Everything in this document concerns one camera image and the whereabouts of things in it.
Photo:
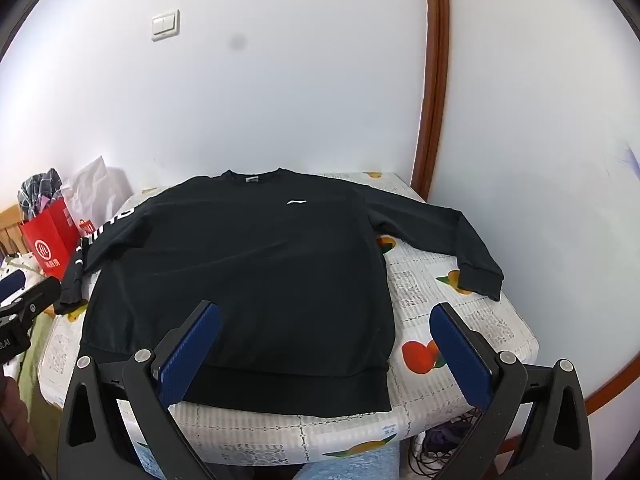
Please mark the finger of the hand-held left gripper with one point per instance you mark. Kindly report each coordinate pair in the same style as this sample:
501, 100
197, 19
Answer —
42, 294
11, 285

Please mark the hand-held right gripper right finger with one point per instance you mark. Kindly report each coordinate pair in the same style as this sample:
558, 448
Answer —
460, 355

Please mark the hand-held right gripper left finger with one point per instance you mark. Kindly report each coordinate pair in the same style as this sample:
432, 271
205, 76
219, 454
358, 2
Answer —
192, 355

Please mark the black sweatshirt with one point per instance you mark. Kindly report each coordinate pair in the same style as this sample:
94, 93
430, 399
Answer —
250, 285

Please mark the person's left hand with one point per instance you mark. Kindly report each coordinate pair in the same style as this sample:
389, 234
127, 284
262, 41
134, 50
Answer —
15, 420

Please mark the white dotted cloth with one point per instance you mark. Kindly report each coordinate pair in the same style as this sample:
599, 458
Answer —
20, 267

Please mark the green cloth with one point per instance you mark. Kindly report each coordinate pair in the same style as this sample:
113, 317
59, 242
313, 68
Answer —
35, 360

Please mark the red paper bag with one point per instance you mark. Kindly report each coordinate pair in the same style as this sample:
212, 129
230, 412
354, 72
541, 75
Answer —
47, 245

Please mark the wooden chair back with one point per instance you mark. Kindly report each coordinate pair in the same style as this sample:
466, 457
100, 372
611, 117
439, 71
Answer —
10, 230

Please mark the fruit print tablecloth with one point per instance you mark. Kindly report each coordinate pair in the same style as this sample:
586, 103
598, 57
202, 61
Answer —
415, 280

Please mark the plaid cloth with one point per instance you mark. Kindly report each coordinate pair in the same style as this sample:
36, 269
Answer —
37, 187

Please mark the white plastic bag red logo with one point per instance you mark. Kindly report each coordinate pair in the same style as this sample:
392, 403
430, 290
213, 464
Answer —
95, 185

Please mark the wooden baseboard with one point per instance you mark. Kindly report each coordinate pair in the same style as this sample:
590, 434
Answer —
607, 395

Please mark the person's light blue fleece clothing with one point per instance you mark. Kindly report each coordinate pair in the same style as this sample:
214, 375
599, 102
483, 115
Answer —
350, 467

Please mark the white light switch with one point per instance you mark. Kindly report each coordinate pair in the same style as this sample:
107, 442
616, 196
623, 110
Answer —
165, 25

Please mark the wooden door frame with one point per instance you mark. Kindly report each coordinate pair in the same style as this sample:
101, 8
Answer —
436, 60

